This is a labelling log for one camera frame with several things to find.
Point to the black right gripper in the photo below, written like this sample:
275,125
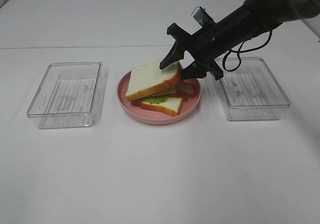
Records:
208,43

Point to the bacon strip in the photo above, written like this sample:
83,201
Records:
185,89

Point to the yellow cheese slice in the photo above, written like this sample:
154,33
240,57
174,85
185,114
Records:
170,90

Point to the bread slice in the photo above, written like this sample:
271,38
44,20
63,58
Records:
149,79
171,107

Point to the green lettuce leaf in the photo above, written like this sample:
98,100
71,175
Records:
155,99

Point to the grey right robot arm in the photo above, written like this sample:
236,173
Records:
269,14

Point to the pink round plate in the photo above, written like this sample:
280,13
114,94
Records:
154,117

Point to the right clear plastic tray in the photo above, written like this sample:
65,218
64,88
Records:
251,93

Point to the clear plastic tray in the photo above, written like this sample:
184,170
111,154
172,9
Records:
68,96
251,93

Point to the left clear plastic tray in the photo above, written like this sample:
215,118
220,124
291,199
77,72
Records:
68,96

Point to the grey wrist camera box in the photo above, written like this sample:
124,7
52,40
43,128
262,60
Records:
202,17

